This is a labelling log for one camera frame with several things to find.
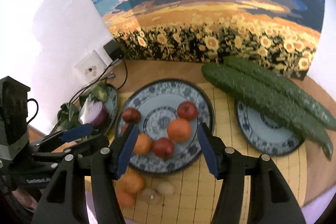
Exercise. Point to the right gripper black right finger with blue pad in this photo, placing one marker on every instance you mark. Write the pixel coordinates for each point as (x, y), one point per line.
(271, 199)

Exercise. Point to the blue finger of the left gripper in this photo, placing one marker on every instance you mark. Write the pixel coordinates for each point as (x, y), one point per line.
(69, 135)

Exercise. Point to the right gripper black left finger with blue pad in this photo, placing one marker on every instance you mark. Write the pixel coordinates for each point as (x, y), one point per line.
(126, 153)

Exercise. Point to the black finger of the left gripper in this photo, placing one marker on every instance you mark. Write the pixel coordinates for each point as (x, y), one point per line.
(79, 151)

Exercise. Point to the orange tangerine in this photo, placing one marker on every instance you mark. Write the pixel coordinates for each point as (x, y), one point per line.
(132, 182)
(179, 130)
(125, 199)
(143, 145)

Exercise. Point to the brown kiwi fruit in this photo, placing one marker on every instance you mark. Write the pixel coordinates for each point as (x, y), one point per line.
(150, 196)
(165, 188)

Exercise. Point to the green leafy vegetable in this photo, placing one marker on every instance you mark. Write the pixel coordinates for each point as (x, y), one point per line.
(67, 116)

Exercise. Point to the halved red onion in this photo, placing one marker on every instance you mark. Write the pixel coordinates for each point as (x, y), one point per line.
(94, 113)

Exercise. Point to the left blue floral plate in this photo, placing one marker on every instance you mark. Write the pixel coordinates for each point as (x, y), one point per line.
(112, 106)

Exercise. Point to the right blue floral plate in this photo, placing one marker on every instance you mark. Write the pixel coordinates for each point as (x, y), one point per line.
(264, 134)

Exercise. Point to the large blue floral plate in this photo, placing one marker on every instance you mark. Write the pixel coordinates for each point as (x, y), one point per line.
(157, 103)

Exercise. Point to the yellow grid board mat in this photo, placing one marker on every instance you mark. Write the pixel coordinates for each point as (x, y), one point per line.
(196, 191)

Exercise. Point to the front green cucumber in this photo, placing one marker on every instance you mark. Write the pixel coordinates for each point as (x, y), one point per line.
(269, 102)

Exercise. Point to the green cucumber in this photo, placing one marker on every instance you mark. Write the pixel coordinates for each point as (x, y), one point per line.
(283, 86)
(269, 102)

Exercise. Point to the black power adapter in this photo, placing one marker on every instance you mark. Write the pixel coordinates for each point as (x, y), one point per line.
(114, 50)

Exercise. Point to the rear green cucumber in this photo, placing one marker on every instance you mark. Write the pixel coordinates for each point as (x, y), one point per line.
(283, 86)

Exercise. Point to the sunflower field painting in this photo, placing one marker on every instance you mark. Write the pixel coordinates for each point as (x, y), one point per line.
(280, 35)

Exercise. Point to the white wall socket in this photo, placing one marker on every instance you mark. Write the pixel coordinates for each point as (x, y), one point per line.
(92, 66)

